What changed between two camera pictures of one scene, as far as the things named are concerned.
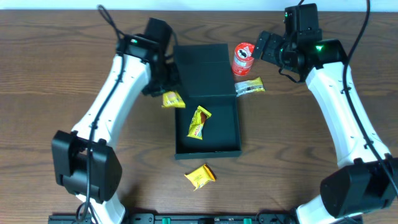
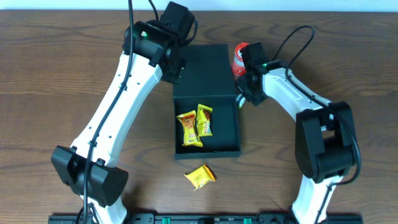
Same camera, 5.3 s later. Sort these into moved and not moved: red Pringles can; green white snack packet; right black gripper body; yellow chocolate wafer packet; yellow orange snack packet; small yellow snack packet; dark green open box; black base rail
Moved: yellow orange snack packet; yellow chocolate wafer packet; green white snack packet; right black gripper body
Not moved: black base rail; dark green open box; red Pringles can; small yellow snack packet
